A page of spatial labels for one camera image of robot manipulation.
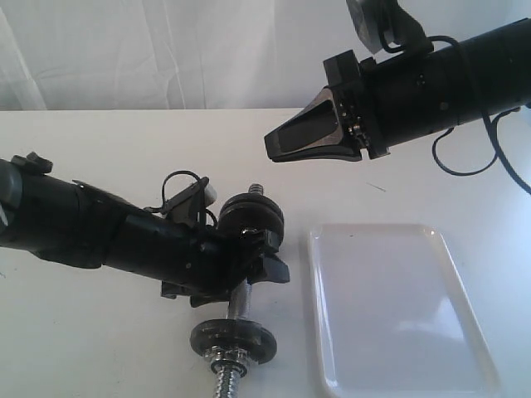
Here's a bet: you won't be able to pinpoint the black plate with chrome nut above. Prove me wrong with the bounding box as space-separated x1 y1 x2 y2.
189 318 277 364

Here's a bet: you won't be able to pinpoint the white backdrop curtain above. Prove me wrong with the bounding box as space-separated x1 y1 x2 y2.
0 0 531 112

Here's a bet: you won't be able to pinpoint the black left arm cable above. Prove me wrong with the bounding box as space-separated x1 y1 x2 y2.
158 168 217 233

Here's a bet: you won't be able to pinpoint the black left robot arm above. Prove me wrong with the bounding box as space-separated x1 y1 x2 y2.
1 153 290 308

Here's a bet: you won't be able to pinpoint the chrome threaded dumbbell bar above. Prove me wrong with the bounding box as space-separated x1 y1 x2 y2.
205 183 264 397

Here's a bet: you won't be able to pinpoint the white rectangular plastic tray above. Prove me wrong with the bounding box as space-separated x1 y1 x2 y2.
308 224 502 397

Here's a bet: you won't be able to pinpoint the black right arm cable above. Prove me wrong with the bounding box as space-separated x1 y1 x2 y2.
431 34 531 187

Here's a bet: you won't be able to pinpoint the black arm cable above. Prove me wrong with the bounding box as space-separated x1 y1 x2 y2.
431 34 531 187
158 168 217 233

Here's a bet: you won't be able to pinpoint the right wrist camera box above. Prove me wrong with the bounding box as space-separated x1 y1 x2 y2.
346 0 434 56

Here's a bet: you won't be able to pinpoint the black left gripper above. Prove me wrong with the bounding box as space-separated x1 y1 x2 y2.
160 228 290 307

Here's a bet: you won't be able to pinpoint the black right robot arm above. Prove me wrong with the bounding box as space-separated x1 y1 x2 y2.
264 18 530 163

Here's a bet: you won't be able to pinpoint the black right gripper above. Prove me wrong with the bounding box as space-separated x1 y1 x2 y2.
264 51 389 163

